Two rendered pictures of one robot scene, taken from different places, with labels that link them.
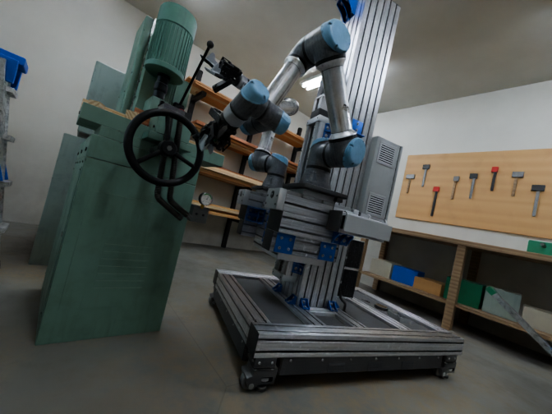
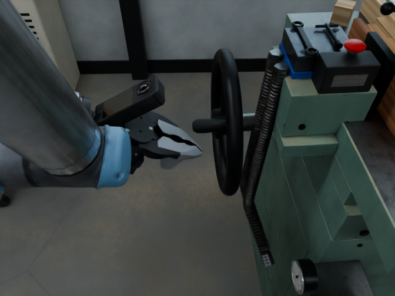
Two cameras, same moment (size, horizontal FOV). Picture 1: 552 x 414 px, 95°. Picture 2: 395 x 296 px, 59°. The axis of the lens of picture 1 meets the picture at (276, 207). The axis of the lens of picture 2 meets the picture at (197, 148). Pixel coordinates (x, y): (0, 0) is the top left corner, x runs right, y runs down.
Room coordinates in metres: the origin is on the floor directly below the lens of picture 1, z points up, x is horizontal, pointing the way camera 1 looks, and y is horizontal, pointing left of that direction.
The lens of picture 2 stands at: (1.21, 0.02, 1.29)
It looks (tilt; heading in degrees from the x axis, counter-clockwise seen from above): 48 degrees down; 127
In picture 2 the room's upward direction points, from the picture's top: straight up
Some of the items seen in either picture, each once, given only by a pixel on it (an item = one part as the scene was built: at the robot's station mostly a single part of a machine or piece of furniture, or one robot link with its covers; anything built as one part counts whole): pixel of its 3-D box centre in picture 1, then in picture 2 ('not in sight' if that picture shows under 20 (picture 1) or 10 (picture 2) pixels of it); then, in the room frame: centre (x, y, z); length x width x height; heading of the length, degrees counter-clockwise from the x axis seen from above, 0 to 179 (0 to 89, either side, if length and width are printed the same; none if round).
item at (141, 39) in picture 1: (145, 95); not in sight; (1.43, 0.87, 1.16); 0.22 x 0.22 x 0.72; 41
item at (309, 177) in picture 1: (315, 178); not in sight; (1.17, -0.15, 0.87); 0.15 x 0.15 x 0.10
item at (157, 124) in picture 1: (169, 129); (314, 88); (1.09, 0.52, 0.91); 0.15 x 0.14 x 0.09; 131
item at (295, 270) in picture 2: (204, 200); (305, 278); (1.22, 0.34, 0.65); 0.06 x 0.04 x 0.08; 131
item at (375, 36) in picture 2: not in sight; (355, 70); (1.13, 0.57, 0.95); 0.09 x 0.07 x 0.09; 131
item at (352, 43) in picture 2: not in sight; (354, 45); (1.13, 0.51, 1.02); 0.03 x 0.03 x 0.01
